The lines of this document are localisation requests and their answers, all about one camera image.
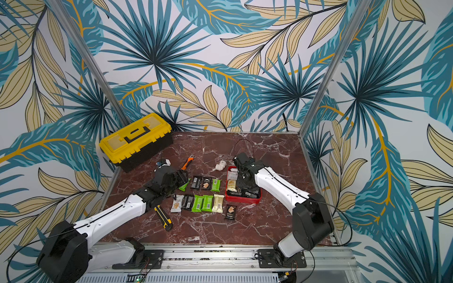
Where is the black cookie packet barcode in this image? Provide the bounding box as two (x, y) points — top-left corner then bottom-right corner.
(191, 176), (203, 190)

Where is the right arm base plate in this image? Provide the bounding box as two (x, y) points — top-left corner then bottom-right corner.
(254, 248), (307, 269)

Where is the yellow black utility knife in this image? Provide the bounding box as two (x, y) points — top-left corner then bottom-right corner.
(154, 205), (173, 232)

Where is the green cookie packet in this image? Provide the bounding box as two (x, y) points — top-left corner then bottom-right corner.
(179, 182), (189, 192)
(191, 195), (204, 212)
(211, 179), (221, 192)
(201, 195), (214, 212)

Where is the red storage box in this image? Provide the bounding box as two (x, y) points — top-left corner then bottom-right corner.
(225, 166), (262, 204)

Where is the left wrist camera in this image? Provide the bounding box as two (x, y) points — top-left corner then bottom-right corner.
(156, 159), (171, 167)

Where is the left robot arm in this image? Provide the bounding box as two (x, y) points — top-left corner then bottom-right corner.
(37, 165), (189, 283)

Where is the white plastic pipe elbow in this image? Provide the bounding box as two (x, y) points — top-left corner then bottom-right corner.
(215, 160), (227, 171)

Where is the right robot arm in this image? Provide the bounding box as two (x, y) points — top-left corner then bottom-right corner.
(233, 153), (335, 259)

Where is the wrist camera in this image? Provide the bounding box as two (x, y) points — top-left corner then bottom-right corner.
(233, 153), (254, 171)
(156, 159), (171, 167)

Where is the cream cookie packet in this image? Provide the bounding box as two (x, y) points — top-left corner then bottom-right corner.
(226, 179), (238, 192)
(212, 194), (224, 213)

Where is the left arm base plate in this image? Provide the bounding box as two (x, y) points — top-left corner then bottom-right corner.
(112, 250), (164, 270)

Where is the black drycake cookie packet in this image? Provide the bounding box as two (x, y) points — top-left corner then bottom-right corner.
(201, 177), (212, 191)

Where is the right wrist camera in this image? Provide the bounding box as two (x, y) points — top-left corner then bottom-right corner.
(233, 153), (254, 171)

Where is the aluminium front rail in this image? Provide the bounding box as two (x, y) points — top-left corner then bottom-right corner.
(78, 244), (364, 283)

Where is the white drycake cookie packet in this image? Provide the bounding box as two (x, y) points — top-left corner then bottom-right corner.
(171, 195), (184, 213)

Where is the yellow black toolbox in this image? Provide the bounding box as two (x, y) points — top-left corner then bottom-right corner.
(100, 113), (173, 172)

